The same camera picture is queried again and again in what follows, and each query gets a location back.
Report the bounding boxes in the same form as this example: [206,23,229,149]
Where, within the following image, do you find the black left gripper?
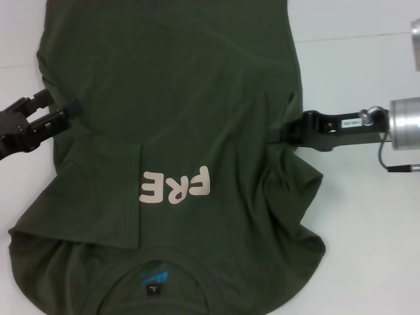
[0,89,83,162]

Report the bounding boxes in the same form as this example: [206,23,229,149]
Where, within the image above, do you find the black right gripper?
[268,110,392,154]

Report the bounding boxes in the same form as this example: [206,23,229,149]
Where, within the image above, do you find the dark green FREE! T-shirt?
[8,0,327,315]

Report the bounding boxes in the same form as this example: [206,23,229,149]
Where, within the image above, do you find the silver round connector plug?
[359,105,390,127]

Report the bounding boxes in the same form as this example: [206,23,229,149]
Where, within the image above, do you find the dark gripper cable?
[377,131,420,174]

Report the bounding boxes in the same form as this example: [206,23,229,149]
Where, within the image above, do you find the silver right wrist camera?
[409,18,420,72]

